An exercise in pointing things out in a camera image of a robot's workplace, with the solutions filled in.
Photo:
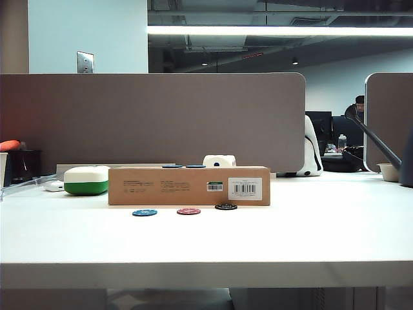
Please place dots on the black poker chip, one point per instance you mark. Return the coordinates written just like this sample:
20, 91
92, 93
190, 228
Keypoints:
226, 206

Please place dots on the blue poker chip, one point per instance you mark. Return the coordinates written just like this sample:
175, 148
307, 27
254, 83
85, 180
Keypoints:
195, 166
145, 212
172, 166

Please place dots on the brown cardboard box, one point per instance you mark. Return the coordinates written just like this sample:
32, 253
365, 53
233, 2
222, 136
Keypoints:
180, 190

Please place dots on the red poker chip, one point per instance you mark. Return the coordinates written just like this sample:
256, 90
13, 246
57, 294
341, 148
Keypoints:
188, 211

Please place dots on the wide grey desk partition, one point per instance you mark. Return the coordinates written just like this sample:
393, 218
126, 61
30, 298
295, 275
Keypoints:
155, 119

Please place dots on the white black penguin figure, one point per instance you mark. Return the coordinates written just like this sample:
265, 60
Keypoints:
311, 155

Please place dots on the black computer monitor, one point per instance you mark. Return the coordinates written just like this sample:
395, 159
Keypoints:
346, 129
319, 126

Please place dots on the green and white case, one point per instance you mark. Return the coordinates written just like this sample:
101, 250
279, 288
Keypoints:
85, 179

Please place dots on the black bag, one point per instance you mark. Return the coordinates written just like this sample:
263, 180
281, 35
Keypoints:
342, 163

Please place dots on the small clear bottle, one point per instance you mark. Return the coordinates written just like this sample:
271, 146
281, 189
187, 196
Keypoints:
342, 141

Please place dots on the ceiling light strip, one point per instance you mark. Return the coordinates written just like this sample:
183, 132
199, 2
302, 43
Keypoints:
277, 30

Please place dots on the white earbuds case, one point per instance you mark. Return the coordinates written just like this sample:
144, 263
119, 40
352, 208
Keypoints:
54, 186

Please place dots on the seated person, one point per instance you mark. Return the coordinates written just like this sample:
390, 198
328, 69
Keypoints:
358, 103

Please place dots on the black mesh pen holder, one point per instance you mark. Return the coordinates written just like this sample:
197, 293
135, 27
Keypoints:
27, 166

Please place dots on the clear acrylic lid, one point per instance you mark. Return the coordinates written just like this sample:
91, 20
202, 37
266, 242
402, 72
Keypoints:
29, 184

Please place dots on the white bowl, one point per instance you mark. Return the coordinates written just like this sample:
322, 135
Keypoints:
389, 172

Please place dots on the narrow grey desk partition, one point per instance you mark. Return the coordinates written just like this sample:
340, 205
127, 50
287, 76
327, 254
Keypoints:
392, 116

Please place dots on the orange cloth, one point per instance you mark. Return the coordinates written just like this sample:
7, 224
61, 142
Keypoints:
9, 145

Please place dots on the dark grey watering can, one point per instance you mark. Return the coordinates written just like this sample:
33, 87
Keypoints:
407, 161

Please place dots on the paper cup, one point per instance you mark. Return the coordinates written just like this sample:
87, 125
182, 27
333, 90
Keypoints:
2, 169

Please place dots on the metal wall plate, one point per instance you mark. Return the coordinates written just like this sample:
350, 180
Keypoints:
85, 62

